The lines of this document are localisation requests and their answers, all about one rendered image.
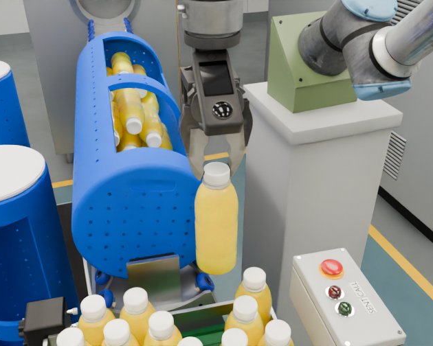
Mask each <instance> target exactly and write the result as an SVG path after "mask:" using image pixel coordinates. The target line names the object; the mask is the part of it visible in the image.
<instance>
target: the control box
mask: <svg viewBox="0 0 433 346"><path fill-rule="evenodd" d="M327 259H333V260H337V261H338V262H340V263H341V264H342V266H343V270H342V272H341V273H340V274H339V275H330V274H327V273H325V272H324V271H323V270H322V268H321V264H322V262H323V261H324V260H327ZM355 282H356V284H355ZM351 284H355V285H351ZM330 286H339V287H340V288H341V289H342V295H341V297H338V298H335V297H331V296H330V295H329V294H328V289H329V287H330ZM354 287H357V288H354ZM358 288H359V291H355V290H357V289H358ZM360 291H362V292H363V294H364V295H363V294H362V293H361V292H360ZM357 293H358V294H357ZM359 295H360V296H359ZM362 295H363V296H362ZM289 296H290V298H291V300H292V302H293V304H294V306H295V308H296V310H297V312H298V314H299V316H300V319H301V321H302V323H303V325H304V327H305V329H306V331H307V333H308V335H309V337H310V339H311V341H312V343H313V345H314V346H403V344H404V342H405V339H406V334H405V333H404V332H403V330H402V329H401V327H400V326H399V324H398V323H397V322H396V320H395V319H394V317H393V316H392V315H391V313H390V312H389V310H388V309H387V307H386V306H385V305H384V303H383V301H382V300H381V299H380V298H379V296H378V294H377V293H376V292H375V290H374V289H373V287H372V286H371V285H370V283H369V282H368V280H367V279H366V278H365V276H364V274H363V273H362V272H361V270H360V269H359V267H358V266H357V265H356V263H355V262H354V260H353V259H352V257H351V256H350V255H349V253H348V252H347V250H346V249H345V248H340V249H333V250H328V251H320V252H317V253H309V254H304V255H297V256H294V257H293V267H292V272H291V283H290V289H289ZM364 299H367V300H364ZM362 300H363V301H362ZM343 301H345V302H348V303H350V304H351V305H352V309H353V310H352V312H351V313H350V314H348V315H345V314H341V313H340V312H339V311H338V309H337V307H338V305H339V303H340V302H343ZM365 302H369V303H368V305H371V306H368V307H366V305H367V303H365ZM369 307H370V308H369ZM372 307H373V310H374V311H373V313H370V312H372V310H368V309H372ZM367 308H368V309H367ZM369 311H370V312H369Z"/></svg>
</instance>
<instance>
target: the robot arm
mask: <svg viewBox="0 0 433 346"><path fill-rule="evenodd" d="M182 1H183V5H178V6H177V12H178V13H179V14H181V13H182V24H183V28H184V29H185V30H184V43H185V44H187V45H188V46H190V47H193V53H192V65H191V66H190V67H180V74H181V101H182V103H183V113H182V114H181V115H180V117H179V132H180V135H181V139H182V141H183V144H184V148H185V151H186V155H187V158H188V162H189V164H190V168H191V170H192V173H193V174H194V175H195V177H196V178H197V180H198V181H201V180H202V178H203V175H204V174H205V171H204V169H203V162H204V161H205V157H204V155H203V151H204V148H205V146H206V145H207V144H208V138H209V136H215V135H224V137H225V139H226V141H227V142H228V148H227V153H228V155H229V161H228V163H227V165H228V167H229V169H230V177H231V176H234V174H235V172H236V171H237V169H238V167H239V165H240V164H241V161H242V159H243V156H244V154H245V149H246V147H247V145H248V142H249V138H250V135H251V132H252V126H253V118H252V113H251V110H250V109H249V100H248V99H247V98H243V94H244V93H245V90H244V89H243V87H241V86H240V78H239V77H238V75H237V74H236V72H235V71H234V70H233V68H232V66H231V62H230V57H229V54H228V50H227V48H231V47H234V46H236V45H238V44H239V43H240V39H241V31H240V29H241V28H242V26H243V0H182ZM396 11H397V0H337V1H336V2H335V3H334V4H333V5H332V6H331V7H330V9H329V10H328V11H327V12H326V14H325V15H324V16H322V17H320V18H318V19H316V20H314V21H312V22H310V23H309V24H308V25H306V27H305V28H304V29H303V30H302V31H301V33H300V35H299V37H298V51H299V53H300V56H301V58H302V59H303V61H304V63H305V64H306V65H307V66H308V67H309V68H310V69H312V70H313V71H315V72H317V73H319V74H322V75H325V76H335V75H337V74H339V73H341V72H343V71H344V70H345V69H346V68H348V72H349V75H350V78H351V82H352V87H353V88H354V91H355V94H356V96H357V98H358V99H360V100H362V101H373V100H381V99H384V98H387V97H392V96H395V95H398V94H401V93H404V92H406V91H408V90H409V89H410V88H411V87H412V84H411V82H412V81H411V79H410V76H412V75H413V74H414V73H416V72H417V71H418V69H419V67H420V66H421V61H422V59H423V58H425V57H426V56H427V55H428V54H430V53H431V52H433V0H424V1H423V2H421V3H420V4H419V5H418V6H417V7H416V8H415V9H413V11H411V12H410V13H409V14H408V15H407V16H406V17H405V18H403V19H402V20H401V21H400V22H399V23H398V24H396V25H395V26H392V23H391V21H390V20H391V19H392V18H393V17H394V16H395V14H396ZM189 70H190V71H189ZM199 123H202V124H203V127H201V126H200V125H199Z"/></svg>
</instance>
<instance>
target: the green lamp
mask: <svg viewBox="0 0 433 346"><path fill-rule="evenodd" d="M337 309H338V311H339V312H340V313H341V314H345V315H348V314H350V313H351V312H352V310H353V309H352V305H351V304H350V303H348V302H345V301H343V302H340V303H339V305H338V307H337Z"/></svg>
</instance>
